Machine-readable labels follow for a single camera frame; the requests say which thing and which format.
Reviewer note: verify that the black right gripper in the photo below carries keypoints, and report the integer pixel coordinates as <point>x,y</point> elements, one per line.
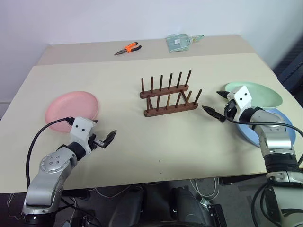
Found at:
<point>232,111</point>

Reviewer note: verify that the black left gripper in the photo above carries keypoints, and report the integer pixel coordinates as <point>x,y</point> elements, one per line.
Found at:
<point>93,142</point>

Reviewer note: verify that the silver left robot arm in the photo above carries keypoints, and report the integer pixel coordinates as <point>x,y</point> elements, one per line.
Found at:
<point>50,179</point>

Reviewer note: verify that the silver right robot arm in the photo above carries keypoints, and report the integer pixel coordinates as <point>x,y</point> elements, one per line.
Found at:
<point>275,142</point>

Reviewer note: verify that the wooden dish rack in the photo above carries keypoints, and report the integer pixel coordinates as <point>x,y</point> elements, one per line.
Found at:
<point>170,104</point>

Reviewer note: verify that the red plate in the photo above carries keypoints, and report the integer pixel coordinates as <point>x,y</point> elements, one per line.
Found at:
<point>71,106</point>

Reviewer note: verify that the blue plate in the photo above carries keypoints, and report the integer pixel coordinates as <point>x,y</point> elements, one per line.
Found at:
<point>248,134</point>

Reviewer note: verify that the green plate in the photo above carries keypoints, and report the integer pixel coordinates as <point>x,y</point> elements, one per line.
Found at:
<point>265,94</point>

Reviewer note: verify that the clear bag with green item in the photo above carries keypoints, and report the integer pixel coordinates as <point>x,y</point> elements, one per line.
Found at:
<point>178,43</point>

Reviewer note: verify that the dark rounded shape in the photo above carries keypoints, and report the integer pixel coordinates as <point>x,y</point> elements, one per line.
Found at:
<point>187,208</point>
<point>127,208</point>

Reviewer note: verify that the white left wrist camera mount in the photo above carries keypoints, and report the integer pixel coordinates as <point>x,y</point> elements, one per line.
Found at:
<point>80,128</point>

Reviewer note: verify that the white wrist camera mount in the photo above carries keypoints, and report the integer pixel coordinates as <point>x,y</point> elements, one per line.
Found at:
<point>80,128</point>
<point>241,97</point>

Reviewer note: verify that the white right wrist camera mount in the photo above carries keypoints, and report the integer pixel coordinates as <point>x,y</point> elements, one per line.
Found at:
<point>241,97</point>

